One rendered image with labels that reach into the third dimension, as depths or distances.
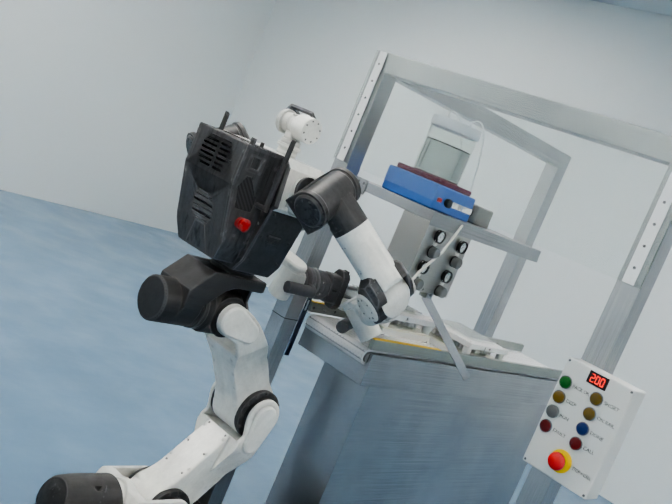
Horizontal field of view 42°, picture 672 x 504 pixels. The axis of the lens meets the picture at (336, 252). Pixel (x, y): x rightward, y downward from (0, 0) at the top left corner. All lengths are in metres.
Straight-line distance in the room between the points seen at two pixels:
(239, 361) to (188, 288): 0.29
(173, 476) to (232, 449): 0.17
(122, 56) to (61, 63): 0.54
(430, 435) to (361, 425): 0.39
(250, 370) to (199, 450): 0.26
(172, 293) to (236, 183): 0.31
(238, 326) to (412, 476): 1.11
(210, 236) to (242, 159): 0.21
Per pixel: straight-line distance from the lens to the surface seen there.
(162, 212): 8.22
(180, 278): 2.14
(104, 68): 7.54
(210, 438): 2.46
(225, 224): 2.04
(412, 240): 2.46
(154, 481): 2.43
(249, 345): 2.28
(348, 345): 2.57
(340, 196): 2.01
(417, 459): 3.06
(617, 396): 1.98
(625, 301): 2.06
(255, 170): 2.04
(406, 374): 2.70
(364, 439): 2.78
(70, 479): 2.27
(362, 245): 2.02
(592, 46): 6.27
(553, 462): 2.01
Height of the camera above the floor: 1.34
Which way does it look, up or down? 7 degrees down
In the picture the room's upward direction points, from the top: 23 degrees clockwise
